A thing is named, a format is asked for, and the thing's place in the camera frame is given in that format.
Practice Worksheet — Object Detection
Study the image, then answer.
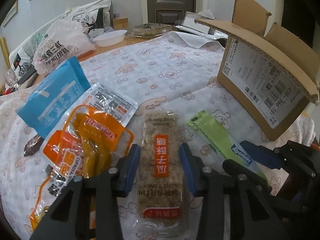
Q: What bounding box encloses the clear wine glass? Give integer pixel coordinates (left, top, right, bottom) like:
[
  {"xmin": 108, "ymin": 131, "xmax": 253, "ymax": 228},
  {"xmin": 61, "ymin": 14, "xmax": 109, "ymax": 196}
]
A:
[{"xmin": 4, "ymin": 68, "xmax": 18, "ymax": 89}]

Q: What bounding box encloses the white book on foil bag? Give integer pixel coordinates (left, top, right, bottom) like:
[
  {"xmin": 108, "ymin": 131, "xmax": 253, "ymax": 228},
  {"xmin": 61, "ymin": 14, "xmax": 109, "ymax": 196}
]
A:
[{"xmin": 174, "ymin": 9, "xmax": 228, "ymax": 40}]

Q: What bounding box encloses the cartoon print table cloth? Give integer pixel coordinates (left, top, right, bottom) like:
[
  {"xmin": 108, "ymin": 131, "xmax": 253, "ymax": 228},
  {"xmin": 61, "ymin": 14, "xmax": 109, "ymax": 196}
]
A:
[{"xmin": 1, "ymin": 32, "xmax": 316, "ymax": 239}]

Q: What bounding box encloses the seed brittle bar packet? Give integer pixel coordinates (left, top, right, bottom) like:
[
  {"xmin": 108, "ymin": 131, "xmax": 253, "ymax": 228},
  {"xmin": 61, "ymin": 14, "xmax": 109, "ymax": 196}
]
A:
[{"xmin": 137, "ymin": 109, "xmax": 184, "ymax": 237}]

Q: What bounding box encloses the orange chicken feet snack bag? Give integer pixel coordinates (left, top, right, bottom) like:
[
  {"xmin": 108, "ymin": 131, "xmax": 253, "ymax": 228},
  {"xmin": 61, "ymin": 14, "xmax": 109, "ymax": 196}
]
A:
[{"xmin": 29, "ymin": 82, "xmax": 138, "ymax": 230}]

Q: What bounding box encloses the brown chocolate wafer bar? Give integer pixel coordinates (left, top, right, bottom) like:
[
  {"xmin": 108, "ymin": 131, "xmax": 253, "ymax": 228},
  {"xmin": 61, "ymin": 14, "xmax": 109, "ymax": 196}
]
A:
[{"xmin": 23, "ymin": 134, "xmax": 44, "ymax": 157}]

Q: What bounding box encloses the green Alpenliebe candy stick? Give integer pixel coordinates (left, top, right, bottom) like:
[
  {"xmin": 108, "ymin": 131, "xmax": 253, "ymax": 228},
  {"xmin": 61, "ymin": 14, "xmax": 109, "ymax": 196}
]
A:
[{"xmin": 187, "ymin": 110, "xmax": 267, "ymax": 180}]

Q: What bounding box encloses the white printed plastic bag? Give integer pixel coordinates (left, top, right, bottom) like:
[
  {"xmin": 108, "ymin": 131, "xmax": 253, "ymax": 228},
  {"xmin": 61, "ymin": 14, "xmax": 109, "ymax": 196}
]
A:
[{"xmin": 33, "ymin": 20, "xmax": 95, "ymax": 75}]

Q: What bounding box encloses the dark wooden door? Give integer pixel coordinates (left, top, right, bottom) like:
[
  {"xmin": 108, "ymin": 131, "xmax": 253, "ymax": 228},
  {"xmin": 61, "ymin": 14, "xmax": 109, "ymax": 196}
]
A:
[{"xmin": 146, "ymin": 0, "xmax": 197, "ymax": 26}]

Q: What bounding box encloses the white plastic bowl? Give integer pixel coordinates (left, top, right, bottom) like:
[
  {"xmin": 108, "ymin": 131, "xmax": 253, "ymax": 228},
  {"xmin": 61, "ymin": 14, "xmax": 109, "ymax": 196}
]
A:
[{"xmin": 93, "ymin": 30, "xmax": 127, "ymax": 47}]

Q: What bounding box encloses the blue milk biscuit packet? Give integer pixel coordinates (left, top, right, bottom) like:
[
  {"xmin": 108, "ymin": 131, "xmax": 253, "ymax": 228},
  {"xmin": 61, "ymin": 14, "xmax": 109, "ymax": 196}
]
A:
[{"xmin": 16, "ymin": 57, "xmax": 91, "ymax": 138}]

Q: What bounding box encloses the small brown cardboard box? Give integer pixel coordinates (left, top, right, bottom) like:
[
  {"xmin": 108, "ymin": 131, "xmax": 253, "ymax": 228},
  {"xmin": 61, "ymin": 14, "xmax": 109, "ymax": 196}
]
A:
[{"xmin": 113, "ymin": 17, "xmax": 129, "ymax": 30}]

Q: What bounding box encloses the open cardboard box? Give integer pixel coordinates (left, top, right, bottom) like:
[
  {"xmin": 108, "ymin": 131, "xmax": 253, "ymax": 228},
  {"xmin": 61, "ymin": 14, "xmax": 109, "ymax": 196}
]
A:
[{"xmin": 197, "ymin": 0, "xmax": 319, "ymax": 141}]

